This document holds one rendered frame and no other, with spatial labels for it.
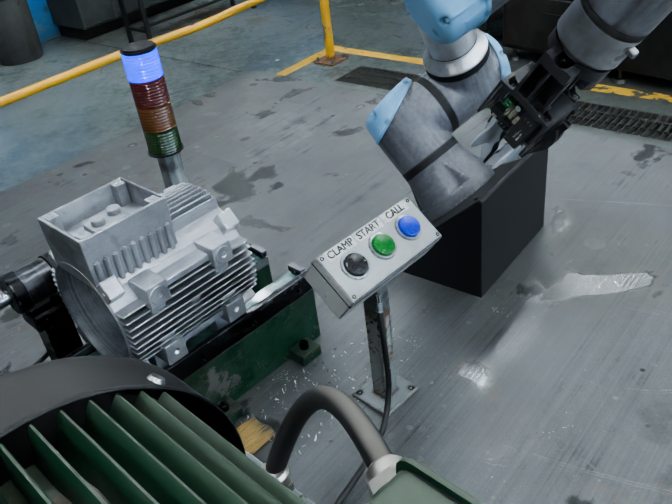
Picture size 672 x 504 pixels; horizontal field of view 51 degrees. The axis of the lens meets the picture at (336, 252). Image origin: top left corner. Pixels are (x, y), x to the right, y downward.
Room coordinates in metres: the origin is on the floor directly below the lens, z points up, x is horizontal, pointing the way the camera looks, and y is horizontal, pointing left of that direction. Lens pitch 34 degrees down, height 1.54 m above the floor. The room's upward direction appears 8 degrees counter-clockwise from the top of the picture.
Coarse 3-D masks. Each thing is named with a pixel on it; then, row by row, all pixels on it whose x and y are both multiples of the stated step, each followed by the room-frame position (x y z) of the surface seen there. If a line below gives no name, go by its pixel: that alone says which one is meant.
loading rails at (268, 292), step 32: (256, 256) 0.94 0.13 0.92; (256, 288) 0.92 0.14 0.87; (288, 288) 0.84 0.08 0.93; (256, 320) 0.79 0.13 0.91; (288, 320) 0.83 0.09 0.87; (96, 352) 0.76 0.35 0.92; (192, 352) 0.72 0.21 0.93; (224, 352) 0.75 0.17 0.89; (256, 352) 0.78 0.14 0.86; (288, 352) 0.82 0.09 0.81; (320, 352) 0.82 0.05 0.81; (192, 384) 0.71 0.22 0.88; (224, 384) 0.74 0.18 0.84; (256, 384) 0.77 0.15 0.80
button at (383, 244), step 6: (378, 234) 0.71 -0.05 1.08; (384, 234) 0.71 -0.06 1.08; (372, 240) 0.71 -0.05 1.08; (378, 240) 0.70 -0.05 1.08; (384, 240) 0.71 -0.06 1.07; (390, 240) 0.71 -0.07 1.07; (372, 246) 0.70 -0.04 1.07; (378, 246) 0.70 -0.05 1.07; (384, 246) 0.70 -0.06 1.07; (390, 246) 0.70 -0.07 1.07; (378, 252) 0.69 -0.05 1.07; (384, 252) 0.69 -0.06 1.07; (390, 252) 0.69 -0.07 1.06
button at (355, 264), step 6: (348, 258) 0.67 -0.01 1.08; (354, 258) 0.67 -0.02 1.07; (360, 258) 0.68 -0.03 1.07; (348, 264) 0.67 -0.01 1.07; (354, 264) 0.67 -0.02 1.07; (360, 264) 0.67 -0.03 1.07; (366, 264) 0.67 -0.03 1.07; (348, 270) 0.66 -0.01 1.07; (354, 270) 0.66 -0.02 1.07; (360, 270) 0.66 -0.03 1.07; (366, 270) 0.66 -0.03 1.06
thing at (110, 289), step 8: (216, 216) 0.79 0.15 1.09; (224, 216) 0.79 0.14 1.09; (232, 216) 0.80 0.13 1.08; (216, 224) 0.79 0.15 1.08; (224, 224) 0.78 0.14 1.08; (232, 224) 0.79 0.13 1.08; (224, 232) 0.79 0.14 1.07; (48, 256) 0.76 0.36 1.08; (104, 280) 0.67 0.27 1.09; (112, 280) 0.68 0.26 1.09; (96, 288) 0.68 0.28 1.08; (104, 288) 0.67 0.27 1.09; (112, 288) 0.67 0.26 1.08; (120, 288) 0.67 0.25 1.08; (104, 296) 0.67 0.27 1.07; (112, 296) 0.66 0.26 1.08; (120, 296) 0.67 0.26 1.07; (248, 296) 0.79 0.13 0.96
